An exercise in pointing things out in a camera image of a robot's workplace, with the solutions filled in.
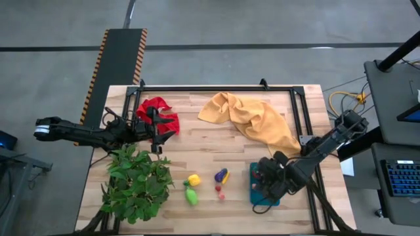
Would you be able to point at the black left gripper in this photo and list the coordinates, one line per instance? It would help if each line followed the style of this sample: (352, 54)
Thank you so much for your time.
(153, 132)

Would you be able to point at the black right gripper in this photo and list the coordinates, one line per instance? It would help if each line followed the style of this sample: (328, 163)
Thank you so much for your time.
(279, 177)

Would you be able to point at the yellow toy banana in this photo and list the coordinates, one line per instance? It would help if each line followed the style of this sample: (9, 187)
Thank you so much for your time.
(226, 178)

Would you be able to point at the purple toy eggplant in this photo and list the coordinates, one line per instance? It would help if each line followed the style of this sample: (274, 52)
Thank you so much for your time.
(220, 176)

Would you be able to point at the pink toy meat chunk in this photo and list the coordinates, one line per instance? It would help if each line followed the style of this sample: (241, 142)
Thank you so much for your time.
(222, 196)

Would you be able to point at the yellow toy bell pepper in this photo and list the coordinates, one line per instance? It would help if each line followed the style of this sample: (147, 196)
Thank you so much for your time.
(194, 180)

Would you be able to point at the light green toy cabbage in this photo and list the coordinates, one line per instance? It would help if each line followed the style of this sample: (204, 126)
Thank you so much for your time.
(191, 197)

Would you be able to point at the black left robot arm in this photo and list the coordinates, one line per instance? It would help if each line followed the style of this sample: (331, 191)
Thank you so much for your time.
(65, 128)

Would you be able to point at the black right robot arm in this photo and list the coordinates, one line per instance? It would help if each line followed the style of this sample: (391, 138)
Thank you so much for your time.
(328, 144)

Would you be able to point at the teal tupperware container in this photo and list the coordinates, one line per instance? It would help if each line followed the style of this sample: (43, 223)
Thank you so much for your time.
(255, 195)

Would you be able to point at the red cloth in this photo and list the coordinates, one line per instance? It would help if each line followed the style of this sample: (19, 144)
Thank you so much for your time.
(155, 101)

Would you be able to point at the green leafy artificial plant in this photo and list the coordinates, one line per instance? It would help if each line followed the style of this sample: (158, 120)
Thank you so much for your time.
(138, 187)

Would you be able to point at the orange-yellow towel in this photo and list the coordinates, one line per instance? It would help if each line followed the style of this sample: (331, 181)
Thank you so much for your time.
(252, 118)

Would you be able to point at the black hazard-striped floor mat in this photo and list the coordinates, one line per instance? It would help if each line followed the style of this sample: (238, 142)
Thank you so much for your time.
(118, 59)

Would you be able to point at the white paper sheet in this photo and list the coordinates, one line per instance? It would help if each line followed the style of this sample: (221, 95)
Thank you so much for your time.
(348, 167)

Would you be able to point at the black desk crossbar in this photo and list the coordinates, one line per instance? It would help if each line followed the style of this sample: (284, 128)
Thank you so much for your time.
(361, 144)

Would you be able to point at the grey desk with keyboard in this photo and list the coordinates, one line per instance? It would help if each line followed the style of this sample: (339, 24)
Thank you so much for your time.
(393, 209)

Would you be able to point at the backlit black keyboard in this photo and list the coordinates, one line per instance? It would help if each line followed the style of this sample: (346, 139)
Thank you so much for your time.
(402, 178)

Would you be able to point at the grey desk with tablet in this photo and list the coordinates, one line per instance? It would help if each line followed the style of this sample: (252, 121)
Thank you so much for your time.
(390, 105)

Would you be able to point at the grey metal stand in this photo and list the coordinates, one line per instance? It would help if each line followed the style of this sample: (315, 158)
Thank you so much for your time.
(19, 160)

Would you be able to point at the black device with blue light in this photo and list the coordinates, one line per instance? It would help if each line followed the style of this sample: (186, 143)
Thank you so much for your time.
(6, 141)

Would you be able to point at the tablet with blue screen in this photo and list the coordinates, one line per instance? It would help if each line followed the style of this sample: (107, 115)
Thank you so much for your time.
(414, 115)

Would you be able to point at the black round pole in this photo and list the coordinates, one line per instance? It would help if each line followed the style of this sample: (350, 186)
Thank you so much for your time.
(398, 52)

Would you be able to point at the black aluminium table frame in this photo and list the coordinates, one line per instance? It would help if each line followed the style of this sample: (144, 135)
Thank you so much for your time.
(213, 88)

